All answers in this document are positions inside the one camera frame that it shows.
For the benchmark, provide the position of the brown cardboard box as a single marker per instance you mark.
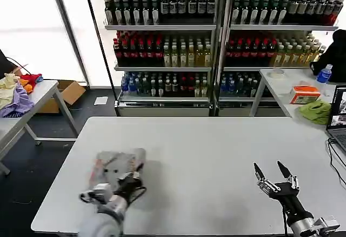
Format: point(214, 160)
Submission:
point(69, 92)

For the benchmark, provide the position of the white paper sheet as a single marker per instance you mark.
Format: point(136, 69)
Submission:
point(100, 101)

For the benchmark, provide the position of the cream cloth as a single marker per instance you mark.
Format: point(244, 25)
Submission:
point(6, 89)

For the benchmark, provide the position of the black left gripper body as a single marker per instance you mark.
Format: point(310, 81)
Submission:
point(128, 189)

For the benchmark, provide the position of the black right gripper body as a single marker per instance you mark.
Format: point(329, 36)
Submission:
point(293, 201)

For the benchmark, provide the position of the white desk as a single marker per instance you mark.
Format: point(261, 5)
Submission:
point(286, 96)

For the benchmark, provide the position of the metal shelf with bottles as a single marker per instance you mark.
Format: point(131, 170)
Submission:
point(270, 45)
point(162, 47)

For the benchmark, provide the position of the grey printed t-shirt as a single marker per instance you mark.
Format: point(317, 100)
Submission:
point(116, 162)

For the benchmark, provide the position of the white tape roll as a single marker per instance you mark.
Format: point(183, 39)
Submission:
point(278, 73)

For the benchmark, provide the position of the person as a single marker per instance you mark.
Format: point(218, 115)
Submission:
point(333, 55)

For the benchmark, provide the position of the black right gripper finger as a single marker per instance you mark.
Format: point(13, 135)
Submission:
point(290, 180)
point(266, 185)

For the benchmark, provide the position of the grey side table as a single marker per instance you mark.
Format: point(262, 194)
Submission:
point(40, 91)

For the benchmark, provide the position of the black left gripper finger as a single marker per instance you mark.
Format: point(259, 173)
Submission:
point(138, 171)
point(123, 177)

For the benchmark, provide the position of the black fabric item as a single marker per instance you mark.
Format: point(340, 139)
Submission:
point(6, 64)

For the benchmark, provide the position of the red orange cloth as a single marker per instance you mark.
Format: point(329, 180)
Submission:
point(32, 81)

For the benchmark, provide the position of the grey window frame post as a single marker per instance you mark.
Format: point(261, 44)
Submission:
point(70, 31)

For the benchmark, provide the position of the black stand pole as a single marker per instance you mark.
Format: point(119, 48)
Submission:
point(98, 45)

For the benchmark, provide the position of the green cloth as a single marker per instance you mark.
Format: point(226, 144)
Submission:
point(316, 112)

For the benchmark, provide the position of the blue water bottle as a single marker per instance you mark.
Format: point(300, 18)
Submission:
point(323, 75)

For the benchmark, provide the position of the black laptop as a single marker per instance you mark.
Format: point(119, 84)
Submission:
point(338, 123)

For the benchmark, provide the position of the orange tissue box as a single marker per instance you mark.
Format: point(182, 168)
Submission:
point(304, 95)

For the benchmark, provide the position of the purple cloth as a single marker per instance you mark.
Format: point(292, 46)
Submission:
point(19, 103)

